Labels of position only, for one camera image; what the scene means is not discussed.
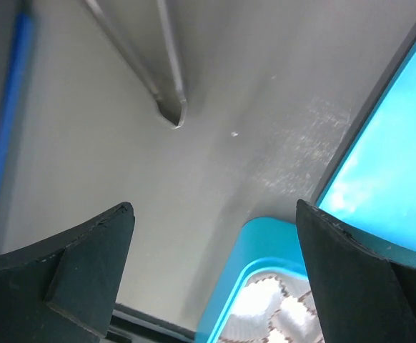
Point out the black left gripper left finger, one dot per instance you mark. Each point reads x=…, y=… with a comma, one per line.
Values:
x=64, y=288

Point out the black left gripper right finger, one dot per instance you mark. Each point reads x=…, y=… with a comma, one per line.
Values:
x=364, y=287

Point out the metal serving tongs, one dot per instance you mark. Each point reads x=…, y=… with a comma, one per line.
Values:
x=143, y=34

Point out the blue cookie tin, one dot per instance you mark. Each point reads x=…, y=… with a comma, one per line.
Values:
x=263, y=293

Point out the blue tin lid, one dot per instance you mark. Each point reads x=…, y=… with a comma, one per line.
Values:
x=374, y=189

